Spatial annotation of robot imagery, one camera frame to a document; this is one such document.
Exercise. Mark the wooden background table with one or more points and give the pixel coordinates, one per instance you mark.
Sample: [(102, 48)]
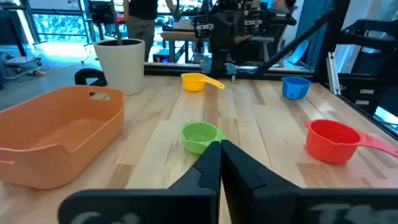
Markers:
[(177, 35)]

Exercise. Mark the green measuring cup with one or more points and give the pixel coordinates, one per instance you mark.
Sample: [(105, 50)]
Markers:
[(196, 137)]

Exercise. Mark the blue measuring cup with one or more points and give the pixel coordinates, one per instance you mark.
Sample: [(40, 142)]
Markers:
[(295, 88)]

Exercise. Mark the black background machine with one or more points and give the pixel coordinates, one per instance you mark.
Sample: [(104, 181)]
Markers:
[(373, 56)]

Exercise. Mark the black curved stand base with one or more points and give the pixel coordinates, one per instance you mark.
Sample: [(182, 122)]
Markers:
[(90, 74)]

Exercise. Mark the orange plastic basket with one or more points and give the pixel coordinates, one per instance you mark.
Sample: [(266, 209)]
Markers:
[(102, 130)]

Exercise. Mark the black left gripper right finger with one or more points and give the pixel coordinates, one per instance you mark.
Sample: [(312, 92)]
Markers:
[(264, 205)]

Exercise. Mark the yellow measuring cup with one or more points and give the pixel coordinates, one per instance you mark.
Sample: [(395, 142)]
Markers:
[(192, 83)]

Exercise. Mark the red measuring cup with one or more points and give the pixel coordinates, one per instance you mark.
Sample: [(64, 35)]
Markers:
[(326, 149)]

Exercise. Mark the grey wheeled cart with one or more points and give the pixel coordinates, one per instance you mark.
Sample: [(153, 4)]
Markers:
[(23, 62)]

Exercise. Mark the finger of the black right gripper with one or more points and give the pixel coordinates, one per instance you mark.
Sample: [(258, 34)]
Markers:
[(218, 31), (230, 31)]

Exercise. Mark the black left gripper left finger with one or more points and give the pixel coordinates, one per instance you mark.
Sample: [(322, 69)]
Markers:
[(186, 202)]

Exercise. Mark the white metal bracket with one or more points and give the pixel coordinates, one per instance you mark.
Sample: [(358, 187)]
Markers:
[(332, 74)]

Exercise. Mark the white plant pot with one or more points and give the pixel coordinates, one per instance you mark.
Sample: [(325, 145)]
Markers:
[(124, 68)]

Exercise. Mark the person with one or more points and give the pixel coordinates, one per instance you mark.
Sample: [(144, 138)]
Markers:
[(141, 28)]

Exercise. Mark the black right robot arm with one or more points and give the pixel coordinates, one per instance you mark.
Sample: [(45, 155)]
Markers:
[(219, 62)]

